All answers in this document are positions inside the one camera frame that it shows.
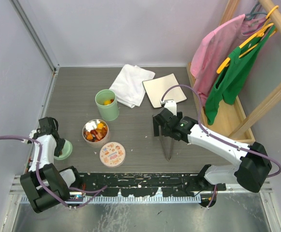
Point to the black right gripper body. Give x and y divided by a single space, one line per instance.
179 115

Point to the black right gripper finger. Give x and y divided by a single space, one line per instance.
156 126
167 132

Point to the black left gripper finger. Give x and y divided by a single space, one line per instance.
61 143
58 150

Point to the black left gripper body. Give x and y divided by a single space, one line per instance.
59 147

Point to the green canister lid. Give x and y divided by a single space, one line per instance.
65 152

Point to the red drumstick food piece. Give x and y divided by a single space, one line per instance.
92 132

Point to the round silver tin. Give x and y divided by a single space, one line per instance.
102 142

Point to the orange roasted food piece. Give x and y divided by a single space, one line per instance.
98 138

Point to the yellow corn cob piece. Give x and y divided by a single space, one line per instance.
100 126

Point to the brown glazed food piece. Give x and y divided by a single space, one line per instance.
103 132

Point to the tall green canister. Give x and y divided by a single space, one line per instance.
108 112

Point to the round bakery tin lid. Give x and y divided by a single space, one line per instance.
112 154

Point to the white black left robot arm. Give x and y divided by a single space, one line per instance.
50 145

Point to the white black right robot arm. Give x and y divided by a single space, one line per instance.
248 166

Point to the white square plate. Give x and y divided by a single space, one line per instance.
157 87

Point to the small orange carrot piece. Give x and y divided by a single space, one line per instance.
89 137

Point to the white folded cloth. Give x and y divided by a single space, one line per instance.
128 85

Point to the wooden clothes rack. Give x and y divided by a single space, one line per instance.
259 102

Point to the pink shirt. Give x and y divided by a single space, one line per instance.
214 49

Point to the yellow hanger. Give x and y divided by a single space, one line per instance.
260 33

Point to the green shirt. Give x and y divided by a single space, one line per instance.
232 78

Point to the grey hanger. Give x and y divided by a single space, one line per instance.
252 17

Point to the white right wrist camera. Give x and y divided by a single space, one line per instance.
171 105

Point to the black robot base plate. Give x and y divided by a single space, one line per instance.
141 184

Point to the aluminium rail frame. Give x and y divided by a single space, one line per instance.
158 198

